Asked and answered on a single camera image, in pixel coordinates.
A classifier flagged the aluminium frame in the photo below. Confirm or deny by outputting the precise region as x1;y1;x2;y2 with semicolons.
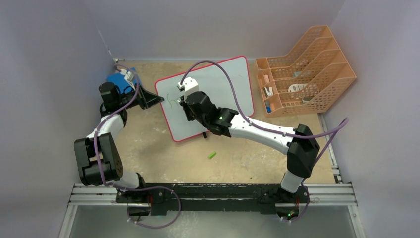
58;113;367;238

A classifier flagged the blue box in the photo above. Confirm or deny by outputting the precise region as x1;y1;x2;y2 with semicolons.
101;67;142;96

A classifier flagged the white remote in organizer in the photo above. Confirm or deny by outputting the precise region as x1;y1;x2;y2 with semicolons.
288;83;308;92

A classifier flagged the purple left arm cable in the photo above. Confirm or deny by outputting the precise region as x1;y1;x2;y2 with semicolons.
93;65;140;189

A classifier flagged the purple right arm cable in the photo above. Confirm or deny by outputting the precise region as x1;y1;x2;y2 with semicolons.
180;60;349;184

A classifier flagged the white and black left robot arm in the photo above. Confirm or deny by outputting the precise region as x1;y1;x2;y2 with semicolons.
74;82;164;203

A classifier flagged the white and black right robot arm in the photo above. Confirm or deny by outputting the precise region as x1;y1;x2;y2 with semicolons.
178;91;320;202

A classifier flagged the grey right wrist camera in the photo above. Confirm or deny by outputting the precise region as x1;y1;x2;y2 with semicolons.
177;77;199;100

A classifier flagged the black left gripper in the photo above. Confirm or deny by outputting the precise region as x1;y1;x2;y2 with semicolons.
118;83;164;110

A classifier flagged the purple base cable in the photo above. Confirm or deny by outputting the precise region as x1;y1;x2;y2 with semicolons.
114;185;182;230

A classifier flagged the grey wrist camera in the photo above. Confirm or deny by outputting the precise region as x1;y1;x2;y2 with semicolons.
120;69;136;89
177;77;199;100

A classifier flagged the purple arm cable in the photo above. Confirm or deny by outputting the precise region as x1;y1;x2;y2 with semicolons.
180;60;349;184
93;65;140;189

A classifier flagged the green marker cap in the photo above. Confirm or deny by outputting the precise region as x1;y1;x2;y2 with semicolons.
208;152;217;159

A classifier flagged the orange plastic desk organizer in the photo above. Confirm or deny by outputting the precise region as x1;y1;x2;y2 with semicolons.
255;25;357;118

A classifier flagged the white stapler in organizer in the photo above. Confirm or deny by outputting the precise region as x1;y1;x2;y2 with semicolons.
263;86;273;98

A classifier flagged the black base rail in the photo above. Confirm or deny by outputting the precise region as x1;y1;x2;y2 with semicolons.
116;183;309;218

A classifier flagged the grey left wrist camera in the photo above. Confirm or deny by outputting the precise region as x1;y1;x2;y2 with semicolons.
120;69;136;89

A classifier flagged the pink framed whiteboard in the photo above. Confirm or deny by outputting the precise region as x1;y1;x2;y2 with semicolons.
155;56;255;142

